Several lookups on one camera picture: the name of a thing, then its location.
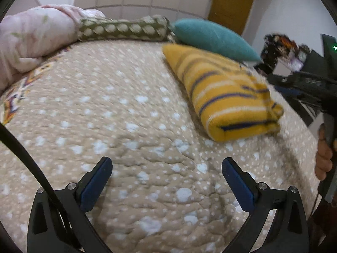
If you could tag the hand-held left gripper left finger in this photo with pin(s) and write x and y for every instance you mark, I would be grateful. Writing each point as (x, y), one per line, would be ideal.
(94, 187)

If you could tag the pile of colourful clutter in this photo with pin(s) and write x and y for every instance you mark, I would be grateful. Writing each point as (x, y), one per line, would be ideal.
(281, 47)

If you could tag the wooden door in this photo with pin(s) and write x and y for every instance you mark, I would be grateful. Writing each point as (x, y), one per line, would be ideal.
(231, 5)

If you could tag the yellow striped sweater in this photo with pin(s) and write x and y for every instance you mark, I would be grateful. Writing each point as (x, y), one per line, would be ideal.
(223, 95)

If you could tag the pink floral comforter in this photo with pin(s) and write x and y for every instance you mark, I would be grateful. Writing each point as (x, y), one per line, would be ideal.
(31, 39)

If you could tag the olive dotted bolster pillow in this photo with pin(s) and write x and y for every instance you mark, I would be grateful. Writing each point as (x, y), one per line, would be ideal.
(123, 29)

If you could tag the geometric patterned blanket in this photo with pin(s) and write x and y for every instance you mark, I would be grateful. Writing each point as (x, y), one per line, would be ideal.
(15, 97)

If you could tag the pink headboard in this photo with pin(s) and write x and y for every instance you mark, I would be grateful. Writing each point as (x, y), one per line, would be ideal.
(26, 1)

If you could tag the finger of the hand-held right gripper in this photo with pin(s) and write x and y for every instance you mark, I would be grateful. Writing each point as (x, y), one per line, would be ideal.
(295, 80)
(289, 91)

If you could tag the person's right hand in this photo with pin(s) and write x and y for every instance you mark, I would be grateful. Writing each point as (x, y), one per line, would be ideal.
(323, 158)

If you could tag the beige dotted bedspread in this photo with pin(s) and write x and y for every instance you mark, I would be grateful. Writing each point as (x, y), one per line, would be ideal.
(118, 105)

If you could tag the teal pillow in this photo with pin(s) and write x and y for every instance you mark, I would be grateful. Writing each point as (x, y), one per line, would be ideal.
(213, 39)

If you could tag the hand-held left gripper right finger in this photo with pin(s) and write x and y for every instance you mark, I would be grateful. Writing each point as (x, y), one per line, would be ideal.
(239, 187)

